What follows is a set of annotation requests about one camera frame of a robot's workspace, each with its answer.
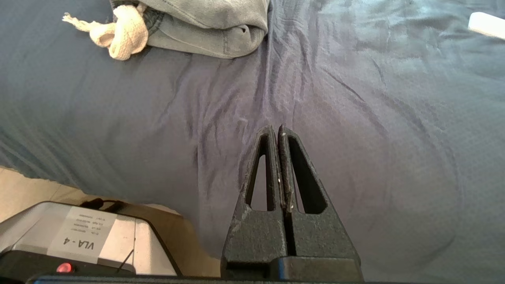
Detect light blue denim shorts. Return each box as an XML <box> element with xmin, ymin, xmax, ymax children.
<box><xmin>62</xmin><ymin>0</ymin><xmax>271</xmax><ymax>61</ymax></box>

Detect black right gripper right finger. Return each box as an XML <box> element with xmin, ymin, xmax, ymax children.
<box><xmin>278</xmin><ymin>125</ymin><xmax>364</xmax><ymax>280</ymax></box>

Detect grey labelled robot base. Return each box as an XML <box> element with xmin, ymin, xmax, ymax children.
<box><xmin>0</xmin><ymin>200</ymin><xmax>183</xmax><ymax>283</ymax></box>

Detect white flat bar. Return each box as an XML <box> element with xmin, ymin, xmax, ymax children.
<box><xmin>468</xmin><ymin>12</ymin><xmax>505</xmax><ymax>40</ymax></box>

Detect bed with blue sheet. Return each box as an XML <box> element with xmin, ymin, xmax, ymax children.
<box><xmin>0</xmin><ymin>0</ymin><xmax>505</xmax><ymax>283</ymax></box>

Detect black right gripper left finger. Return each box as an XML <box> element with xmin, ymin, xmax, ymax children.
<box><xmin>220</xmin><ymin>125</ymin><xmax>288</xmax><ymax>277</ymax></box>

